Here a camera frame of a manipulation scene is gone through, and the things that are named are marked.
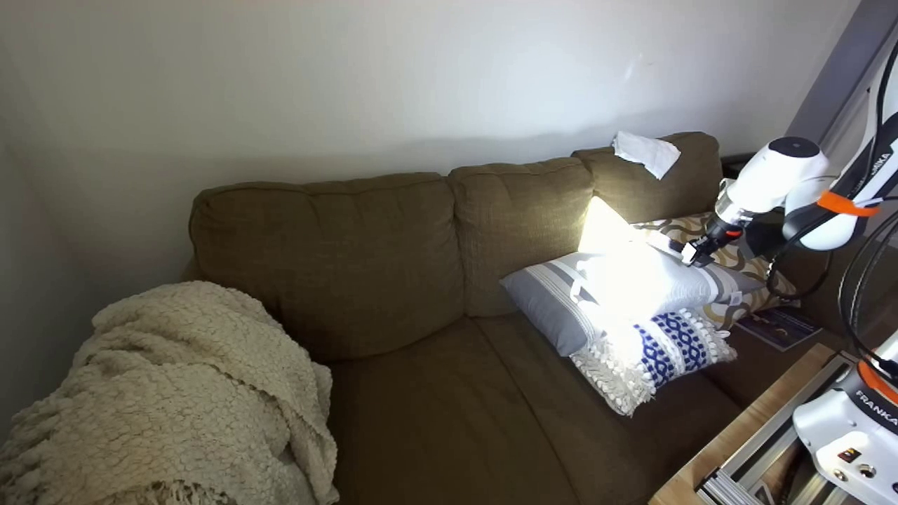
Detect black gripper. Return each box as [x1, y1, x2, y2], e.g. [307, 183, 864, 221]
[676, 205, 758, 268]

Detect yellow wave patterned pillow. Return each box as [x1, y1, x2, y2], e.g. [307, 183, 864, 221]
[634, 208, 805, 331]

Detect blue white knitted pillow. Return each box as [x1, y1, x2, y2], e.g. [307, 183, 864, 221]
[568, 306, 739, 420]

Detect white cloth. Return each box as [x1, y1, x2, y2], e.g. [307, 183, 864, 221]
[612, 129, 683, 183]

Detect dark magazine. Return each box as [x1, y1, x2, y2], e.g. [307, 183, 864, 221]
[732, 306, 825, 352]

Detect grey white striped pillow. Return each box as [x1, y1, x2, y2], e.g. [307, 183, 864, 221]
[498, 247, 766, 362]

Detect brown fabric sofa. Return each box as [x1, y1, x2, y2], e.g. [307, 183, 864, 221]
[178, 129, 898, 505]

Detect cream knitted blanket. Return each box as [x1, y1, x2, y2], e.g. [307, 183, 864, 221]
[0, 277, 341, 505]

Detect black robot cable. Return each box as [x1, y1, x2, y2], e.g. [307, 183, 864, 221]
[832, 40, 898, 366]

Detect aluminium frame rail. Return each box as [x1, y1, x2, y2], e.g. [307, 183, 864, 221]
[699, 352, 859, 505]

